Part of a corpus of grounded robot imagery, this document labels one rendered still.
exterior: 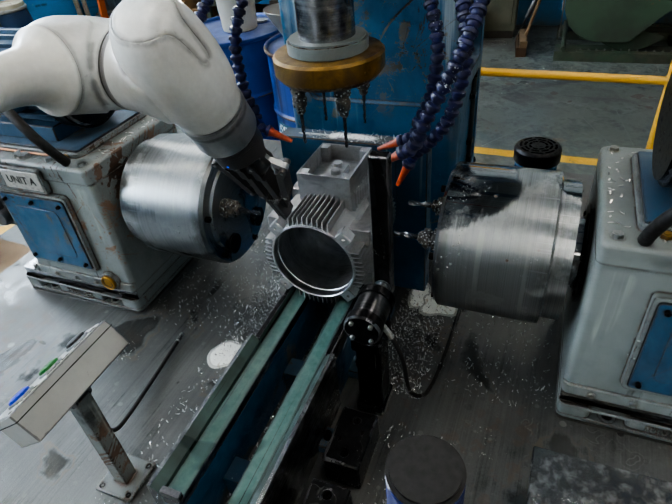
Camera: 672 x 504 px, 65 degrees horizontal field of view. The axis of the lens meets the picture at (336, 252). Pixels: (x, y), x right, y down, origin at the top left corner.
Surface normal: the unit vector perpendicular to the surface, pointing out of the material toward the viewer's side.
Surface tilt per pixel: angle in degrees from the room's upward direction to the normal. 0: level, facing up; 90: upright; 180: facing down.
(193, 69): 97
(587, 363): 89
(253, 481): 0
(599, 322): 89
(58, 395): 54
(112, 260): 89
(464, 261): 73
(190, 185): 47
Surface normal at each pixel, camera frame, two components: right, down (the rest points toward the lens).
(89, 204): -0.36, 0.58
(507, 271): -0.37, 0.34
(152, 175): -0.31, -0.17
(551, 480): -0.08, -0.79
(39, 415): 0.70, -0.34
